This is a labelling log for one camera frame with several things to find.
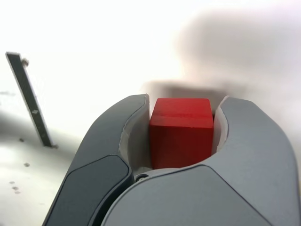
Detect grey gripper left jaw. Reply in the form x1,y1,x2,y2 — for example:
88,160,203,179
43,93,152,226

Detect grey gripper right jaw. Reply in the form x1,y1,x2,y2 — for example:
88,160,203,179
101,95,301,226

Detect red cube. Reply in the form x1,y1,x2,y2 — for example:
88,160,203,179
149,97,214,170

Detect black tape strip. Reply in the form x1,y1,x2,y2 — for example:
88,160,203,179
5,51,53,148

